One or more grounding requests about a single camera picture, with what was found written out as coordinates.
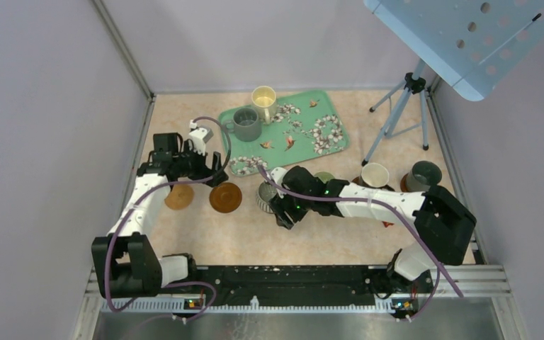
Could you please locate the light blue perforated panel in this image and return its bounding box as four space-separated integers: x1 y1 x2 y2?
364 0 544 101

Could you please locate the dark brown wooden coaster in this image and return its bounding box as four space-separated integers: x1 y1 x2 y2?
399 175 409 192
209 182 242 213

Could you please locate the light green mug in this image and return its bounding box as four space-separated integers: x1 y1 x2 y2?
314 171 335 183

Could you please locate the aluminium frame rail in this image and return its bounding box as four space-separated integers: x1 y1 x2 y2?
72 265 530 339

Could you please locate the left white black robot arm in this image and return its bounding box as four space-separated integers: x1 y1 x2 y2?
91 127 229 298

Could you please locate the dark green mug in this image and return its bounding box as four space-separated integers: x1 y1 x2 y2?
404 160 443 192

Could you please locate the grey tripod stand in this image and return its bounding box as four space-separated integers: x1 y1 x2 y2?
361 58 429 166

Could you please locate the green floral serving tray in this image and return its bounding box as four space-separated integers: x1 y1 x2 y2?
228 90 350 177

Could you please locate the black mug white inside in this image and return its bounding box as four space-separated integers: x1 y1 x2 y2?
358 162 394 191

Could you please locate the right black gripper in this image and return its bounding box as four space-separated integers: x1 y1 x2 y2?
268 186 313 230

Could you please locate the ribbed grey mug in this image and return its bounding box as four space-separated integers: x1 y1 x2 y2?
256 181 277 214

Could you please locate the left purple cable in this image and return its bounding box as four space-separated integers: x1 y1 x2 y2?
103 116 232 326

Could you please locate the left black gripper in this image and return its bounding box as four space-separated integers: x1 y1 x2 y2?
173 140 227 187

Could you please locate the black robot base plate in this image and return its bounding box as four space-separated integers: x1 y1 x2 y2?
154 264 436 309

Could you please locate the light tan wooden coaster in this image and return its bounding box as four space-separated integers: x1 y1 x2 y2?
164 184 195 210

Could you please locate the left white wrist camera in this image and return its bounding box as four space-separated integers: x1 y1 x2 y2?
188 120 213 156

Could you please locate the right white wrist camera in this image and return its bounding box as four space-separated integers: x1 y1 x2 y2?
268 167 288 188

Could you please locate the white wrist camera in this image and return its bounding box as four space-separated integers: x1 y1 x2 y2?
268 167 288 188
188 120 213 156

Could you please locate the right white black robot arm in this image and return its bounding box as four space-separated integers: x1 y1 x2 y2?
258 166 477 292

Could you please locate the pale yellow mug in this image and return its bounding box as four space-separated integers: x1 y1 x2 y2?
251 86 278 125

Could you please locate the plain grey mug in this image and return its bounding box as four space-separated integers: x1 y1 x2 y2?
222 107 262 142

